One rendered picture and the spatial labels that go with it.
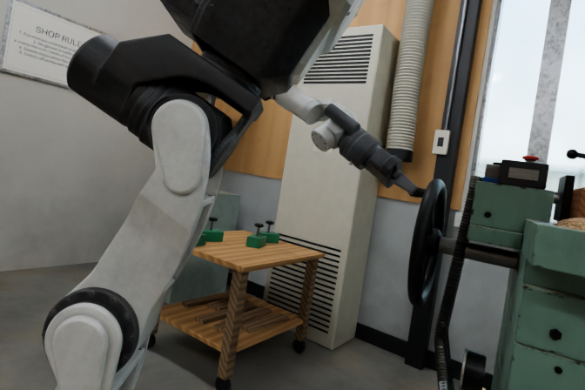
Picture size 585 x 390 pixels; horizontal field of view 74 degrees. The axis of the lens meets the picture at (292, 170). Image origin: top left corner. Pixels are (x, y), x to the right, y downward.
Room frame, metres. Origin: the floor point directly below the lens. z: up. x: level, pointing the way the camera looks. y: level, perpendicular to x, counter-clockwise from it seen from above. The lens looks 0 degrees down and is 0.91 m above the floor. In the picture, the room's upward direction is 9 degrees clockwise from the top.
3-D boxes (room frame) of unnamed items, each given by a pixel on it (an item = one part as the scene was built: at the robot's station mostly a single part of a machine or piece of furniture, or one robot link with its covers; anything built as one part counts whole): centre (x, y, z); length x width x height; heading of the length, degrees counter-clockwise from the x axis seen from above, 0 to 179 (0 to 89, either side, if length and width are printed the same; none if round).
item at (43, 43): (2.60, 1.67, 1.48); 0.64 x 0.02 x 0.46; 145
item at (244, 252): (1.93, 0.18, 0.32); 0.66 x 0.57 x 0.64; 146
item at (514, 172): (0.82, -0.46, 0.99); 0.13 x 0.11 x 0.06; 152
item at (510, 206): (0.82, -0.46, 0.91); 0.15 x 0.14 x 0.09; 152
